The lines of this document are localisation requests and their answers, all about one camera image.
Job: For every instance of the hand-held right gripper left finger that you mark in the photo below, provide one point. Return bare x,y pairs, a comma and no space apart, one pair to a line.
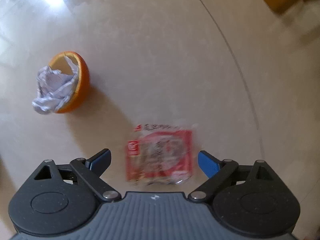
101,160

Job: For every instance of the crumpled tissue in peel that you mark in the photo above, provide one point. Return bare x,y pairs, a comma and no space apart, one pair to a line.
52,85

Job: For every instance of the red clear plastic wrapper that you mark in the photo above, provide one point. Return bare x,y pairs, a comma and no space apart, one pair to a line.
160,152

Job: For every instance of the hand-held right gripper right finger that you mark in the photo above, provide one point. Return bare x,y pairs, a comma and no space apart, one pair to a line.
208,164

